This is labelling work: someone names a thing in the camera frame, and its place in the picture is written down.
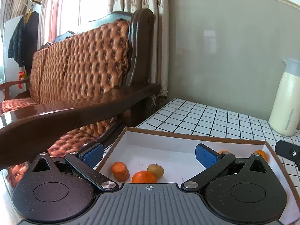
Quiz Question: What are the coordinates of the orange carrot chunk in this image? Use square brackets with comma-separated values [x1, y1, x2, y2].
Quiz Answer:
[111, 161, 130, 182]

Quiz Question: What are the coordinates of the large dark orange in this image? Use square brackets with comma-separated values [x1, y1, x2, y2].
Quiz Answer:
[131, 171, 157, 183]

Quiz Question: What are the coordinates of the small yellow-brown kiwi fruit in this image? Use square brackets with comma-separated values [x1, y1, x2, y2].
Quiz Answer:
[147, 163, 164, 179]

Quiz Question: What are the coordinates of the cream thermos jug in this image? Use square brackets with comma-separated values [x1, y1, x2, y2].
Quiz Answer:
[269, 58, 300, 136]

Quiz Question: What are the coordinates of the brown cardboard box tray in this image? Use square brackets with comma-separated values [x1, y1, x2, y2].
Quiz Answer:
[96, 127, 299, 224]

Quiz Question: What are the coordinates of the wooden sofa with cushions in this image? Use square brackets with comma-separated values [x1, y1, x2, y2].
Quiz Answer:
[1, 9, 161, 191]

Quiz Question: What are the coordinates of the dark hanging jacket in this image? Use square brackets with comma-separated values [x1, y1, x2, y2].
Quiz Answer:
[8, 11, 39, 74]

